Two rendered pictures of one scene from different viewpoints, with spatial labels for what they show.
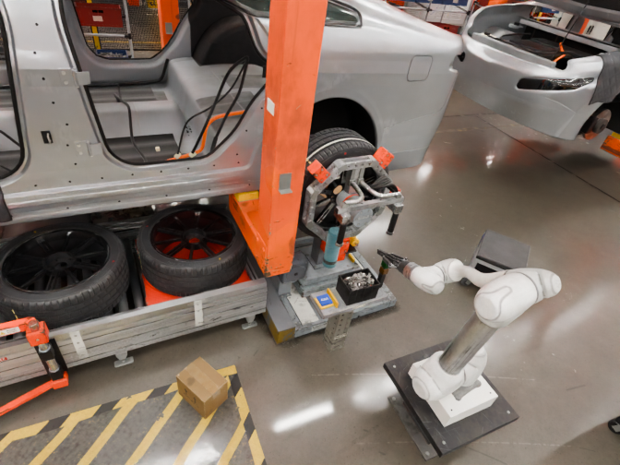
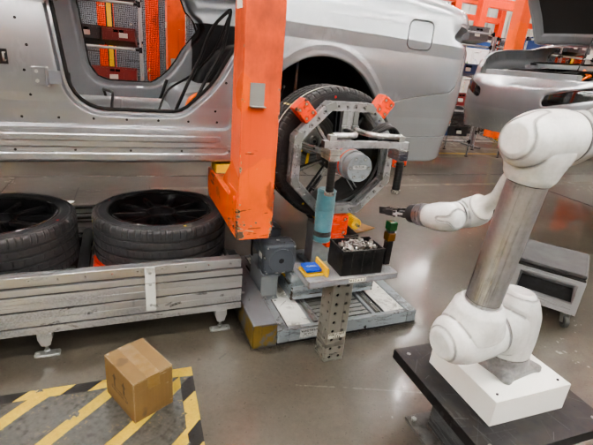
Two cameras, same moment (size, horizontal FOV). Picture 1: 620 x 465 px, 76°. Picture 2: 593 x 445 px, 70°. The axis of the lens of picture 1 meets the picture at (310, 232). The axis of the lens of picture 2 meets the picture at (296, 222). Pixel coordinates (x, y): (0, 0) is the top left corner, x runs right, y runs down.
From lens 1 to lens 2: 0.89 m
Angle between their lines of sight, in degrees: 19
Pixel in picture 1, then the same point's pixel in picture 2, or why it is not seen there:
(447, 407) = (491, 390)
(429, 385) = (454, 329)
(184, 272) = (138, 234)
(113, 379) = (27, 370)
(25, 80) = not seen: outside the picture
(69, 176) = (22, 109)
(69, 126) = (28, 48)
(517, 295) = (559, 116)
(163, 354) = (101, 350)
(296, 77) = not seen: outside the picture
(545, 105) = not seen: hidden behind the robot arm
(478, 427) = (545, 432)
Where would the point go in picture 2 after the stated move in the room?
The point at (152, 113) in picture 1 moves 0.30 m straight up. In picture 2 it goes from (138, 102) to (136, 53)
